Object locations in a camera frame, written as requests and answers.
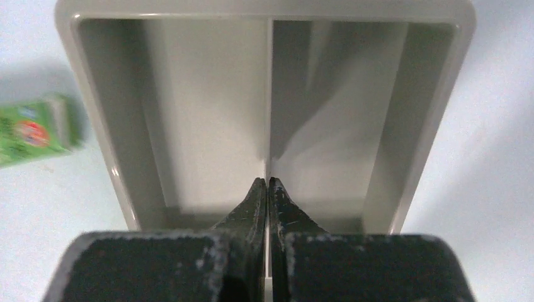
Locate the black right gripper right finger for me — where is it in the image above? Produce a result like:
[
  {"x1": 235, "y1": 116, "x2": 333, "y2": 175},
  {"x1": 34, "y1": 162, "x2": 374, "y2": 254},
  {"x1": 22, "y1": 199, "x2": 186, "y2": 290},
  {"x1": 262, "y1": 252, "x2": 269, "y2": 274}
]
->
[{"x1": 269, "y1": 177, "x2": 475, "y2": 301}]

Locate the grey divided tray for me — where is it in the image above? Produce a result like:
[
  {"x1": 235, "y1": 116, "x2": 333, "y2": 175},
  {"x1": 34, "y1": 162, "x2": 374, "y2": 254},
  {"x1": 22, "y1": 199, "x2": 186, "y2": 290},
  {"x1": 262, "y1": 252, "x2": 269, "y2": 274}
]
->
[{"x1": 55, "y1": 1, "x2": 476, "y2": 301}]

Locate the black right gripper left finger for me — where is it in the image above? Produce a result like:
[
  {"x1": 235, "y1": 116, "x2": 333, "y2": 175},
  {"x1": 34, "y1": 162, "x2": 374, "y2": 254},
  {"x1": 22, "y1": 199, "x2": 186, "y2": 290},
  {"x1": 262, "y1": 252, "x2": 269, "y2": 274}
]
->
[{"x1": 44, "y1": 178, "x2": 267, "y2": 301}]

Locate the green small box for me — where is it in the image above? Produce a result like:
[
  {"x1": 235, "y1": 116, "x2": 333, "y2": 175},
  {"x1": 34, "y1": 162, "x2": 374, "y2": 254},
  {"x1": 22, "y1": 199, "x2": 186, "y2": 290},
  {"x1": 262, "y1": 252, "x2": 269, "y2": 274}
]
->
[{"x1": 1, "y1": 93, "x2": 82, "y2": 168}]

